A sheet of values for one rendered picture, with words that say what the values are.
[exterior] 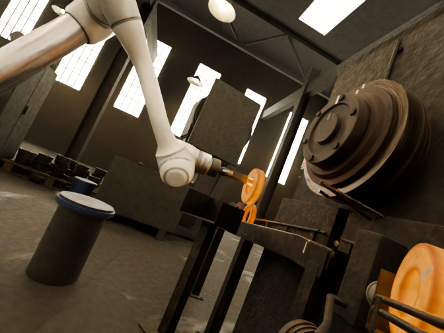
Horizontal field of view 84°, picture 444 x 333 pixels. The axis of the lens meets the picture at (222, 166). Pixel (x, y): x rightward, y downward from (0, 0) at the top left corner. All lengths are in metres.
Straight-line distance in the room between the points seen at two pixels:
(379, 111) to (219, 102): 2.85
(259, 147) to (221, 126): 8.32
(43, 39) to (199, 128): 2.63
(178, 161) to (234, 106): 2.97
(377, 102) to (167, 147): 0.69
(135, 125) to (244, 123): 7.82
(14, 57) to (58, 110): 10.76
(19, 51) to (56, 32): 0.12
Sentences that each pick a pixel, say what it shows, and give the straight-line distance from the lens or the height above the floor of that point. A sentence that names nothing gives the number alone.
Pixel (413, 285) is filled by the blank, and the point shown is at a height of 0.71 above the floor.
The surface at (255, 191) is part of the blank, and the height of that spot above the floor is 0.80.
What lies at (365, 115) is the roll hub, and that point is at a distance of 0.93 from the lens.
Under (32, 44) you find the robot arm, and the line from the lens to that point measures 1.01.
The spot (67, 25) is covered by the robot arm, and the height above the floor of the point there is 1.05.
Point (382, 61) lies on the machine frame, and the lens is 1.47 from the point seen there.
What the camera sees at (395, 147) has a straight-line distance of 0.86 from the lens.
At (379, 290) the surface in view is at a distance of 0.58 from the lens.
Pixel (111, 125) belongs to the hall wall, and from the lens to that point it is 11.14.
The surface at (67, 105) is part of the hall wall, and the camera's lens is 11.69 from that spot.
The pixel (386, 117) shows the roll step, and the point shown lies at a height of 1.15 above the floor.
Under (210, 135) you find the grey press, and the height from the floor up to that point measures 1.50.
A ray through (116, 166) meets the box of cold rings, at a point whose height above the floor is 0.62.
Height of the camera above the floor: 0.72
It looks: 7 degrees up
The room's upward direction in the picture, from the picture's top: 23 degrees clockwise
